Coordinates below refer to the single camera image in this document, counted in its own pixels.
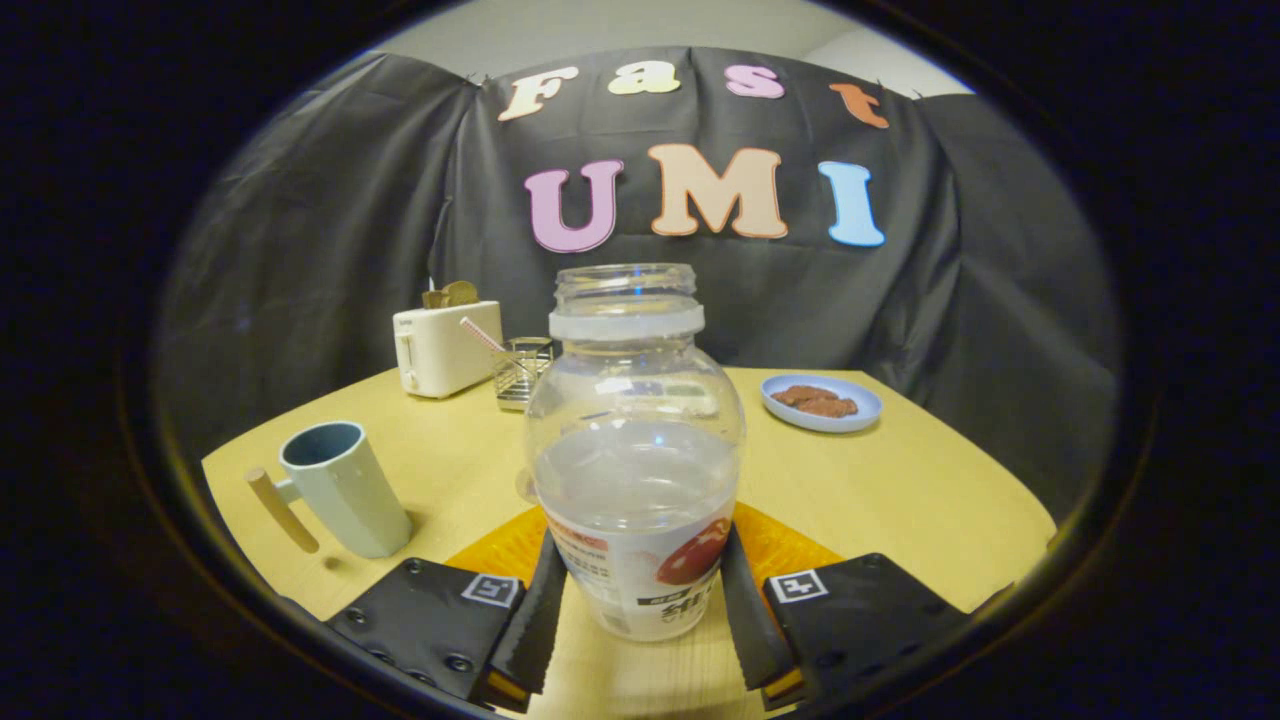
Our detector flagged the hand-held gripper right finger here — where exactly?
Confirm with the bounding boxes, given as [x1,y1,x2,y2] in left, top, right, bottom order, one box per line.
[720,500,1016,713]

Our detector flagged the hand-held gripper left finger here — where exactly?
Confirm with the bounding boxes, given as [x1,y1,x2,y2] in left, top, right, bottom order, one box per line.
[325,505,569,713]

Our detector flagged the clear plastic juice bottle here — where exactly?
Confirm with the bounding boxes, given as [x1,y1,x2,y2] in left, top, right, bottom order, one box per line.
[523,263,747,642]

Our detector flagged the pale blue cup wooden handle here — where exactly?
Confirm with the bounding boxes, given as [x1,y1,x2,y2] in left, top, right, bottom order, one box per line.
[245,420,413,559]

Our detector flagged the wooden table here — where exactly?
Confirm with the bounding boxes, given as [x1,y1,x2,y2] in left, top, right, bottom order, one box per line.
[200,365,1059,720]

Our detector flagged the blue plate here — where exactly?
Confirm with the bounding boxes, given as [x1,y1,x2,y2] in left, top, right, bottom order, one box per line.
[760,374,884,434]

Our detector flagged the white toaster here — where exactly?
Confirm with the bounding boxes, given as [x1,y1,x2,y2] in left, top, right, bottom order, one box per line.
[393,300,504,399]

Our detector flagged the metal wire holder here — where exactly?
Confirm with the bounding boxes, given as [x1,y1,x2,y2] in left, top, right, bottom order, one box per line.
[493,337,554,413]

